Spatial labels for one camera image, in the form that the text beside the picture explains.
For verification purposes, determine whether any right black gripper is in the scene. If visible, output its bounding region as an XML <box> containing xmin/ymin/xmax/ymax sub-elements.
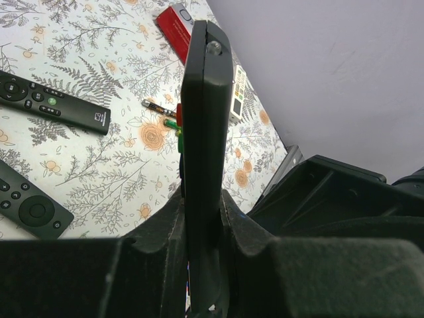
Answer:
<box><xmin>248</xmin><ymin>155</ymin><xmax>423</xmax><ymax>232</ymax></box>

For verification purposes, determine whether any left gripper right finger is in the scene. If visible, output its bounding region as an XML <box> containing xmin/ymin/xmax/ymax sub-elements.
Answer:
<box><xmin>221</xmin><ymin>192</ymin><xmax>423</xmax><ymax>317</ymax></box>

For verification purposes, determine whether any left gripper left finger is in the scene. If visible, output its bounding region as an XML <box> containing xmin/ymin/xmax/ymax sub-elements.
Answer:
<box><xmin>1</xmin><ymin>190</ymin><xmax>186</xmax><ymax>317</ymax></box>

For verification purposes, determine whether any large black remote control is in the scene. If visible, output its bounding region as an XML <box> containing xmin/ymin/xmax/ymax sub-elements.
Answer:
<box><xmin>181</xmin><ymin>20</ymin><xmax>233</xmax><ymax>317</ymax></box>

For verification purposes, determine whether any short black remote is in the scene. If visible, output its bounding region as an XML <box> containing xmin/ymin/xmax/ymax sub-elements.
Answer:
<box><xmin>1</xmin><ymin>162</ymin><xmax>74</xmax><ymax>240</ymax></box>

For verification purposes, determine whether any small white remote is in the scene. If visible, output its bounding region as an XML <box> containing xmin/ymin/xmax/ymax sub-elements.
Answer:
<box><xmin>229</xmin><ymin>65</ymin><xmax>247</xmax><ymax>123</ymax></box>

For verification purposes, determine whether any slim black remote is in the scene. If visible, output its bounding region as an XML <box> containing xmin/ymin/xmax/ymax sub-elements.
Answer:
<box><xmin>1</xmin><ymin>71</ymin><xmax>111</xmax><ymax>135</ymax></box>

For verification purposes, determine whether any black orange battery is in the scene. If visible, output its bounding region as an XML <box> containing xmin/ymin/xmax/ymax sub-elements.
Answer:
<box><xmin>141</xmin><ymin>99</ymin><xmax>177</xmax><ymax>118</ymax></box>

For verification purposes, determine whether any red toothpaste box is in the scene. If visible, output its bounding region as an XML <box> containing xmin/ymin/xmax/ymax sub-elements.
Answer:
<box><xmin>156</xmin><ymin>3</ymin><xmax>195</xmax><ymax>64</ymax></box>

